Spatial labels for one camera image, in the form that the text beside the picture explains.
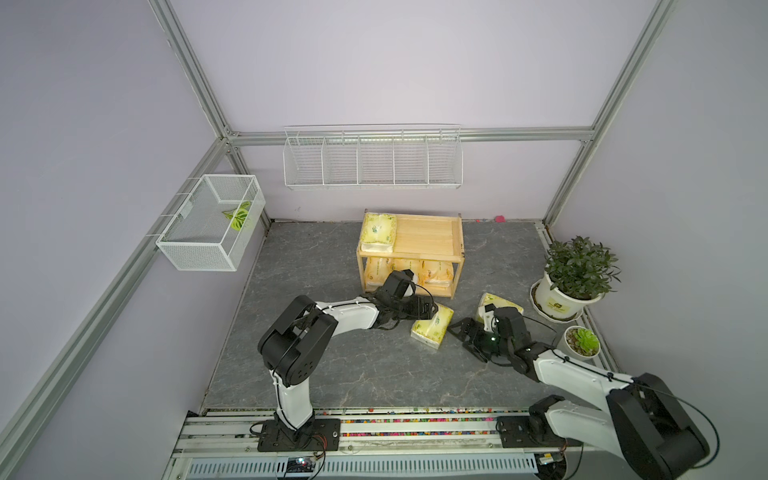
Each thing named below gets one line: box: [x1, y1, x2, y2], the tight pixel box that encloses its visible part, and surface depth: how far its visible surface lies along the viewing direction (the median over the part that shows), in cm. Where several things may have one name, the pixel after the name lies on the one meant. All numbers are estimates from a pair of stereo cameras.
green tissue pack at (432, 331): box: [411, 302, 454, 349], surface depth 89 cm
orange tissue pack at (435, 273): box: [418, 260, 454, 287], surface depth 100 cm
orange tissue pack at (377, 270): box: [364, 257, 394, 292], surface depth 104 cm
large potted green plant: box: [529, 236, 621, 323], surface depth 85 cm
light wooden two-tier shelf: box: [356, 213, 466, 299], surface depth 94 cm
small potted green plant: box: [557, 325, 601, 361], surface depth 80 cm
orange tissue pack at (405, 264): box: [392, 258, 422, 277], surface depth 102 cm
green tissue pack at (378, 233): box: [360, 213, 397, 253], surface depth 87 cm
